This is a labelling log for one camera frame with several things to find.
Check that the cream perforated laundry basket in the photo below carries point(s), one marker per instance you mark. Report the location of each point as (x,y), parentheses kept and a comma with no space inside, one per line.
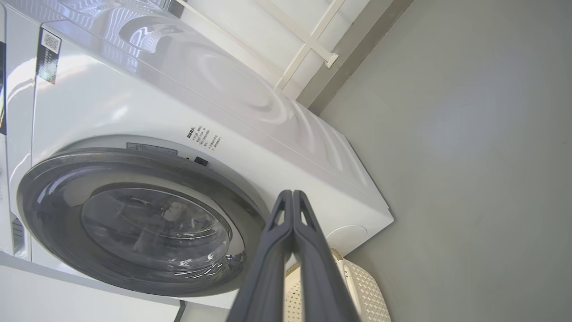
(366,290)

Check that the white metal railing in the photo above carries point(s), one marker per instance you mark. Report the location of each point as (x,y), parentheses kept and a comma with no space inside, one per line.
(313,42)

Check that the black QR code sticker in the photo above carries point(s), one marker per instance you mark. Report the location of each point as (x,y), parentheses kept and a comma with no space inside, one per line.
(48,56)

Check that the white front-load washing machine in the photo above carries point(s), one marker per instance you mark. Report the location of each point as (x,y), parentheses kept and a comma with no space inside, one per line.
(134,103)

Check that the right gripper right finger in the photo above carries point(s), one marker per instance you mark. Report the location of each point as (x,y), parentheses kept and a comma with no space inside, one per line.
(321,281)

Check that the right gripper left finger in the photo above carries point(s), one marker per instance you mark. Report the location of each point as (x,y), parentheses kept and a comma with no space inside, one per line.
(266,277)

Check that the black round glass washer door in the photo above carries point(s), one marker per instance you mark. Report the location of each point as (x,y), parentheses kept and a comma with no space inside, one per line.
(53,214)

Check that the black door latch slot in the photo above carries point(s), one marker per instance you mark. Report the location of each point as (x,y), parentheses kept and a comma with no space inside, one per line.
(201,161)

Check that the grey warning sticker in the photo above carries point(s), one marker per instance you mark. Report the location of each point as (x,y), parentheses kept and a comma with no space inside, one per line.
(152,148)

